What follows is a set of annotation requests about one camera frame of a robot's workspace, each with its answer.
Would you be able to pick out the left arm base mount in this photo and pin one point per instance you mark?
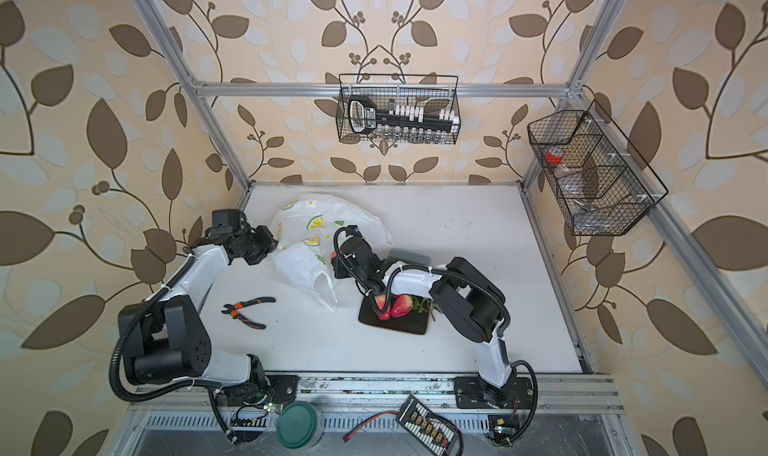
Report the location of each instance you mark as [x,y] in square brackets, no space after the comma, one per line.
[279,389]

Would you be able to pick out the fake strawberry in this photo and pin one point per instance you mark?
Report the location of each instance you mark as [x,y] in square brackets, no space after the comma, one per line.
[403,305]
[382,307]

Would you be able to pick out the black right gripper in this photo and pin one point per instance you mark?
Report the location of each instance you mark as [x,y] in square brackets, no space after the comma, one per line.
[339,267]

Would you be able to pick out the right wire basket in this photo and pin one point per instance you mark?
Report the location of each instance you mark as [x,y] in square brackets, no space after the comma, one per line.
[605,185]

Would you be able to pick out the light blue sponge block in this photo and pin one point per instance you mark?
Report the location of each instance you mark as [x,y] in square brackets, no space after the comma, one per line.
[410,257]

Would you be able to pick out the small electronics board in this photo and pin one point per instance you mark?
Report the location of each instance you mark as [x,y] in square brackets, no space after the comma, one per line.
[503,429]

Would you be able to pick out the red-capped plastic bottle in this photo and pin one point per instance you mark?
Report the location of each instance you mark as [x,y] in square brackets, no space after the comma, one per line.
[554,156]

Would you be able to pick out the black square tray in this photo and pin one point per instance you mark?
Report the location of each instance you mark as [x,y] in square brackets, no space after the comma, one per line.
[415,321]

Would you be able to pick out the black socket tool set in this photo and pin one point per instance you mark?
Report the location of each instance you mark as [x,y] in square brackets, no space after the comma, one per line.
[365,117]

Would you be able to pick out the white lemon-print plastic bag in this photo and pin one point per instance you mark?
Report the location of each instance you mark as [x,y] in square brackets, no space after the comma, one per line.
[304,231]

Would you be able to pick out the back wire basket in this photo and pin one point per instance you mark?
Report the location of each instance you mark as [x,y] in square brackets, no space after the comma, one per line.
[435,91]

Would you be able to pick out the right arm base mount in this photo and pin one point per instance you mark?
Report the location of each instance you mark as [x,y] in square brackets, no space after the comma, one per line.
[472,392]

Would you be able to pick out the wire basket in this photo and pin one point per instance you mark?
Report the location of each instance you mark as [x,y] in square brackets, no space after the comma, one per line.
[435,91]
[605,185]

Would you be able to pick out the green round lid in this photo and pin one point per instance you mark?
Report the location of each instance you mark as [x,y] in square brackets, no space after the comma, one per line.
[299,426]

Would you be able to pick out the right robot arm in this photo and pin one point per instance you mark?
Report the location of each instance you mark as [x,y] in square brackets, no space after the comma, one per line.
[472,304]

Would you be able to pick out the black connector board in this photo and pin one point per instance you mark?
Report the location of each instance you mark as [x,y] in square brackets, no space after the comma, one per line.
[437,434]

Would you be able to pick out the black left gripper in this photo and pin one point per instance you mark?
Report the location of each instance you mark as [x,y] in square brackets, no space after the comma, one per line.
[267,241]

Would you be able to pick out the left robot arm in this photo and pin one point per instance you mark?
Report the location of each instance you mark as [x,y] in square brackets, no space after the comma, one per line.
[164,345]

